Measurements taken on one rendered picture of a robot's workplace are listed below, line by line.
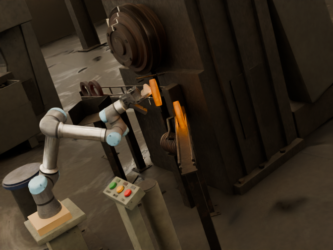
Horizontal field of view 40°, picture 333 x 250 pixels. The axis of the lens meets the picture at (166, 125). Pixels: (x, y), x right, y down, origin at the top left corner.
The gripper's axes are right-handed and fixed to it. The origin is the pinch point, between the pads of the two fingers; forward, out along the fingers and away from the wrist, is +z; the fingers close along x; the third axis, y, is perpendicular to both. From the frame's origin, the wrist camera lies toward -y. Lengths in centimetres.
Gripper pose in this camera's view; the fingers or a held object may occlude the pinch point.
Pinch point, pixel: (154, 89)
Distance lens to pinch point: 264.4
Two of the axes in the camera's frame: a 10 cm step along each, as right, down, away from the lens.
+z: 8.5, -5.1, -1.7
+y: -5.3, -7.8, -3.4
